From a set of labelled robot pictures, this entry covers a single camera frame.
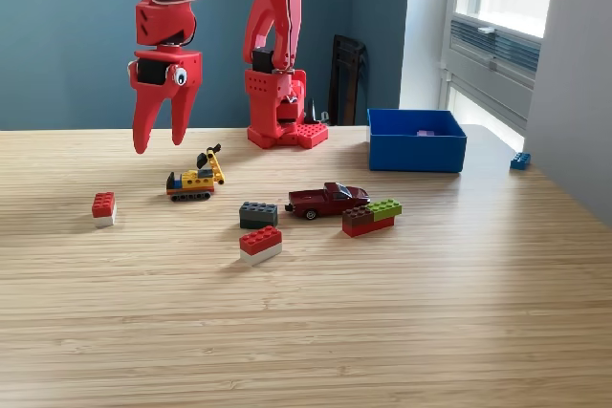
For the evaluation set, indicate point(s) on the yellow toy digger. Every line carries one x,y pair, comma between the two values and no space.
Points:
191,182

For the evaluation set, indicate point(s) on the grey brick stack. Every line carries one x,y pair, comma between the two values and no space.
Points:
258,215

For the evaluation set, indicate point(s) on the dark red toy pickup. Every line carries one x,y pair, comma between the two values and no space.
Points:
327,203

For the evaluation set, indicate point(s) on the pink purple brick stack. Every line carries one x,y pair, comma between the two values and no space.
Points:
425,133

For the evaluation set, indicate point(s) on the single blue brick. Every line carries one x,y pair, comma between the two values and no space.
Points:
520,161

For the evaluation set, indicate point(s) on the blue plastic bin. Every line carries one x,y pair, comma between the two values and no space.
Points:
416,155

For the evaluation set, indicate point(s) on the small red white brick stack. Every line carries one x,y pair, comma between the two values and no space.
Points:
102,205

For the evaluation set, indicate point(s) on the black table clamp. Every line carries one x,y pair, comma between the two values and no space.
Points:
311,112

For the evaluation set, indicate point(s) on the dark folded chair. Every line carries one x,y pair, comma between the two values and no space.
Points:
346,73

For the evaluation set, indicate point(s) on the long red white brick stack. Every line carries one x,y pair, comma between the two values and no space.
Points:
260,243

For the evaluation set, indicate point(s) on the brown green red brick stack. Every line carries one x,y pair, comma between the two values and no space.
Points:
368,224

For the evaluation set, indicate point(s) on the grey slatted window vent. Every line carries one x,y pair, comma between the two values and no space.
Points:
502,47

